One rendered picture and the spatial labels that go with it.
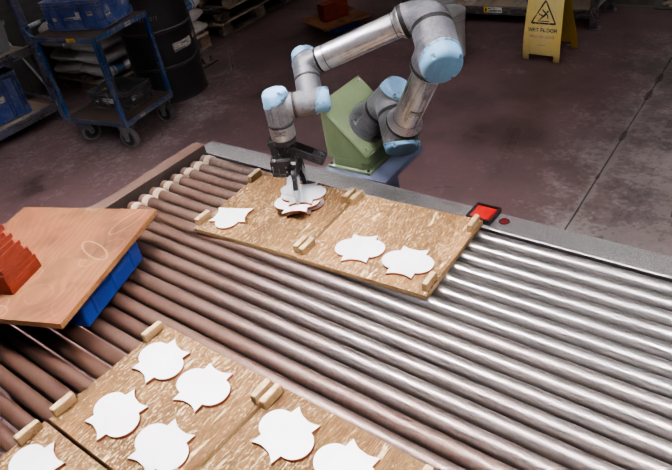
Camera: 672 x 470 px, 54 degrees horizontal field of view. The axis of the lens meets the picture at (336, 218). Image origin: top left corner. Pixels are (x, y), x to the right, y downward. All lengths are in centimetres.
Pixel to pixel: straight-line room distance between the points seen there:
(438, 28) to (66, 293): 120
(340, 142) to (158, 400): 113
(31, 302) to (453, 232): 115
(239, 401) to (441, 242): 70
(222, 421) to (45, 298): 64
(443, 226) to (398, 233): 13
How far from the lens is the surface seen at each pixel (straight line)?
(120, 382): 171
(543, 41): 529
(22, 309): 190
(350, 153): 232
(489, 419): 144
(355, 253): 183
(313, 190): 208
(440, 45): 179
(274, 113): 192
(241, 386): 157
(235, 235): 204
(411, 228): 191
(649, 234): 348
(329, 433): 143
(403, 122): 206
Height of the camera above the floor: 205
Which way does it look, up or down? 34 degrees down
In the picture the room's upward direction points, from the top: 11 degrees counter-clockwise
